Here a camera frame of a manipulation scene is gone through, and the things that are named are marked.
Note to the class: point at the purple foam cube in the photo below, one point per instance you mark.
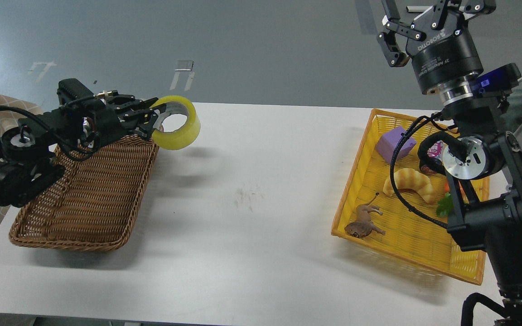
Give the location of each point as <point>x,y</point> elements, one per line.
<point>388,143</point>

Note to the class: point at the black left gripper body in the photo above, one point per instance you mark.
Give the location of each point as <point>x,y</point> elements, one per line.
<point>101,124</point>

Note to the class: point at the white stand base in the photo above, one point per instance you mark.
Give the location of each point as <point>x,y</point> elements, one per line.
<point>419,9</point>

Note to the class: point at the orange toy carrot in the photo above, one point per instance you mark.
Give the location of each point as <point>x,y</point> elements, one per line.
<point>446,205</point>

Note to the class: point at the yellow plastic basket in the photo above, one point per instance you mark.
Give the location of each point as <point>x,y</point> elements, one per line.
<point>408,237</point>

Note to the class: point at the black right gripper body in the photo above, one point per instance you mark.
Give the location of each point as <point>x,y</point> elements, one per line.
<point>445,54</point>

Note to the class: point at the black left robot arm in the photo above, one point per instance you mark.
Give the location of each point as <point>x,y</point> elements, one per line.
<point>83,123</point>

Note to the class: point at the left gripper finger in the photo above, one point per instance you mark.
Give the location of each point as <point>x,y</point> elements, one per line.
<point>127,105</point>
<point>141,119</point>

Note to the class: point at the small jam jar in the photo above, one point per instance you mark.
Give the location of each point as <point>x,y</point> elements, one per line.
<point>430,158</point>

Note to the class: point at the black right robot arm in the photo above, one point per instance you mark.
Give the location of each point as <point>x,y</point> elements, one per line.
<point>483,163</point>

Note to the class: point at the brown toy lion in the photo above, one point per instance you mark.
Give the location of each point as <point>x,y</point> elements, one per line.
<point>363,226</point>

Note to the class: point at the toy croissant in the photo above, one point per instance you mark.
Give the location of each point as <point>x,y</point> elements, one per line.
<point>410,179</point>

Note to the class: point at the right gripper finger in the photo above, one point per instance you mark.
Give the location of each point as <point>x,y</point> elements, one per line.
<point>392,26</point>
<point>437,15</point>

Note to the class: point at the yellow tape roll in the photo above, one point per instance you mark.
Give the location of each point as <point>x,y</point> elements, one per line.
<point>183,136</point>

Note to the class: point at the brown wicker basket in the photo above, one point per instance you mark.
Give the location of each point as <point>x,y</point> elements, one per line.
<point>94,206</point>

